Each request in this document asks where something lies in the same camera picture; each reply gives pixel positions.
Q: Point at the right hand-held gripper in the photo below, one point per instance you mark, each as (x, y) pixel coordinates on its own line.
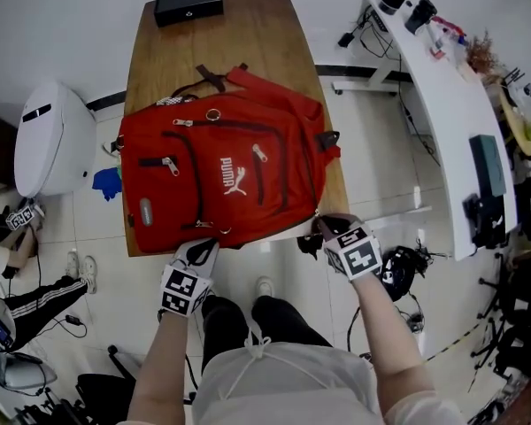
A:
(358, 255)

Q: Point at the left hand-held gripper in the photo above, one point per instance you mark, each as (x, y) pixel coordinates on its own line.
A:
(183, 283)

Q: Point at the red backpack bag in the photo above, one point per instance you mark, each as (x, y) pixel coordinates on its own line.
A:
(230, 149)

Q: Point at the person's left forearm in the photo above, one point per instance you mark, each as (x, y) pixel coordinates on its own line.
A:
(163, 370)

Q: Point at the person's right forearm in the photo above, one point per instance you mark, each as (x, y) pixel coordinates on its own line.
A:
(387, 334)

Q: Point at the small black floor object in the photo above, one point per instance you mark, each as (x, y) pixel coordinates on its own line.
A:
(309, 244)

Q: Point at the person's black trousers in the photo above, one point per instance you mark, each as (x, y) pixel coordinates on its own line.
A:
(228, 326)

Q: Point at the person's white shoe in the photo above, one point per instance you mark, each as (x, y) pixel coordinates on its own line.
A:
(264, 286)

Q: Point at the black floor power adapter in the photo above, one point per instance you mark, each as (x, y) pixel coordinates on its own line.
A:
(74, 320)

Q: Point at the blue cloth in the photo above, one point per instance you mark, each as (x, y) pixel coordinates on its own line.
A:
(107, 183)

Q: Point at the black chair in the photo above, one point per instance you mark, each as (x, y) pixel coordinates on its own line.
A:
(102, 396)

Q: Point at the person's white shirt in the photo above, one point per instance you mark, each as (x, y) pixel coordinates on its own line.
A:
(283, 392)

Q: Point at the black device on clamp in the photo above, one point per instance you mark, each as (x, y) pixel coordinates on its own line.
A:
(484, 219)

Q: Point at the white curved desk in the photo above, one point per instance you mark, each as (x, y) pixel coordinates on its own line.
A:
(442, 104)

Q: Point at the dark green box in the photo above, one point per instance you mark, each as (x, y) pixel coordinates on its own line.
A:
(487, 164)

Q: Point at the white rounded appliance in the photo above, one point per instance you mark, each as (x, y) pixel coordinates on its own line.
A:
(53, 144)

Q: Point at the black tripod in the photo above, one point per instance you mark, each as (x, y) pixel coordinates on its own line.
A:
(509, 317)

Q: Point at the yellow straw hat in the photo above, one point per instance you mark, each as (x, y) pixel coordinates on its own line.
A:
(517, 126)

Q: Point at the dried brown flowers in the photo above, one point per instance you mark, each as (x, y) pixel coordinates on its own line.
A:
(484, 53)

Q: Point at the black rectangular box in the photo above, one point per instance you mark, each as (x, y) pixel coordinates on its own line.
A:
(188, 3)

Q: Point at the black camera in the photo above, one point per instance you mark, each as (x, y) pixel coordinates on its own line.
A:
(420, 13)

